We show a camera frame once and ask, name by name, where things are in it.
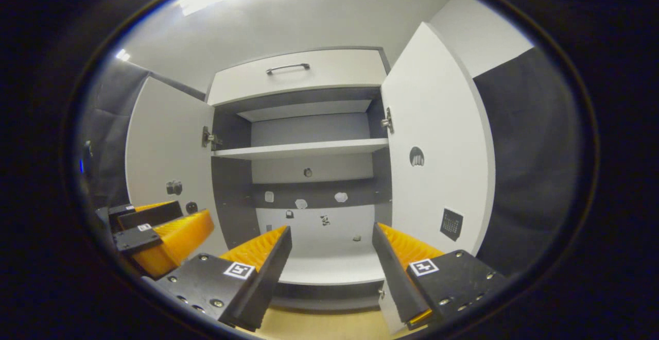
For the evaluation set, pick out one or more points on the dark device with blue light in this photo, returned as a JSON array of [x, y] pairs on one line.
[[85, 157]]

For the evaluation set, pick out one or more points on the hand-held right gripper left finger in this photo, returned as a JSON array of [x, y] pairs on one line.
[[267, 283]]

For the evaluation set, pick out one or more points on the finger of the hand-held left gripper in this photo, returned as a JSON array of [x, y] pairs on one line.
[[139, 238], [154, 215]]

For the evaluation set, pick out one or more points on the cabinet door with headphone sticker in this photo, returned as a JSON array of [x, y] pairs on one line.
[[437, 113]]

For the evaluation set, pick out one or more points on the small ceiling light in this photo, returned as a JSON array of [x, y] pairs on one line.
[[122, 54]]

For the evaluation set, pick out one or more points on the white double-door shoe cabinet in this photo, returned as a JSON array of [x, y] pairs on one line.
[[309, 129]]

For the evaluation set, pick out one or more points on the white cabinet shelf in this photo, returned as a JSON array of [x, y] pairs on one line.
[[304, 149]]

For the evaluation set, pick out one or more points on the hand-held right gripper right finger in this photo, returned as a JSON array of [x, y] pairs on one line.
[[394, 283]]

